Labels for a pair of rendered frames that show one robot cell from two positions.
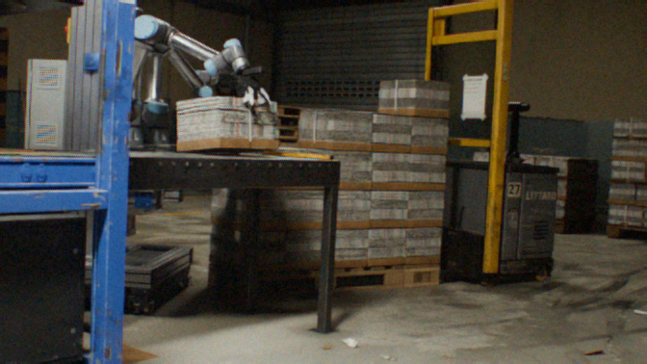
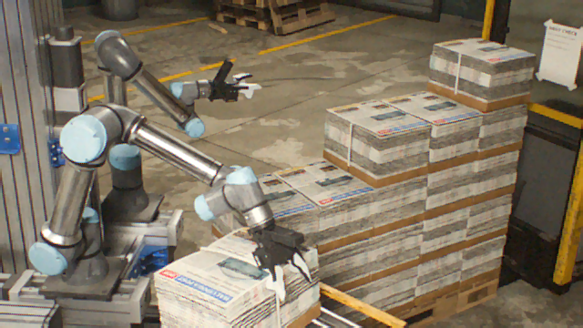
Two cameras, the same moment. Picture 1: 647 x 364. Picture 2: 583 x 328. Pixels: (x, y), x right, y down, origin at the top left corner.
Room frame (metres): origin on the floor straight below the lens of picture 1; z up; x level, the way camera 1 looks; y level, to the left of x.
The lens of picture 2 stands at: (2.08, 0.33, 2.10)
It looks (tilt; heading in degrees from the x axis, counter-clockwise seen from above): 24 degrees down; 0
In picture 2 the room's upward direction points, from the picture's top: 2 degrees clockwise
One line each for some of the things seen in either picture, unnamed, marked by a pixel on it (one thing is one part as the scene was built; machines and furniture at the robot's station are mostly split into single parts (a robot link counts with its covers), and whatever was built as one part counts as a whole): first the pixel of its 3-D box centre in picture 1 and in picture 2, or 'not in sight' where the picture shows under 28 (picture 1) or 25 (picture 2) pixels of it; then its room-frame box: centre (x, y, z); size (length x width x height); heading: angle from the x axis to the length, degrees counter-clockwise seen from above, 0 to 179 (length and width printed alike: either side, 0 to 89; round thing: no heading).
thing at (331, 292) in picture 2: (297, 155); (346, 299); (3.95, 0.14, 0.81); 0.43 x 0.03 x 0.02; 51
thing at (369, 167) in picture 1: (312, 219); (344, 255); (4.87, 0.07, 0.42); 1.17 x 0.39 x 0.83; 123
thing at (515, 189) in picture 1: (496, 219); (562, 187); (5.71, -1.21, 0.40); 0.69 x 0.55 x 0.80; 33
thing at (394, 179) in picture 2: (333, 144); (373, 161); (4.94, -0.04, 0.86); 0.38 x 0.29 x 0.04; 34
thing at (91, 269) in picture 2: (128, 134); (83, 260); (4.05, 0.99, 0.87); 0.15 x 0.15 x 0.10
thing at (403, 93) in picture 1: (408, 182); (465, 177); (5.27, -0.54, 0.65); 0.39 x 0.30 x 1.29; 33
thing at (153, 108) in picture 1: (157, 114); (126, 164); (4.55, 0.96, 0.98); 0.13 x 0.12 x 0.14; 21
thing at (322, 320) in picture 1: (327, 258); not in sight; (3.79, -0.03, 0.34); 0.06 x 0.06 x 0.68; 51
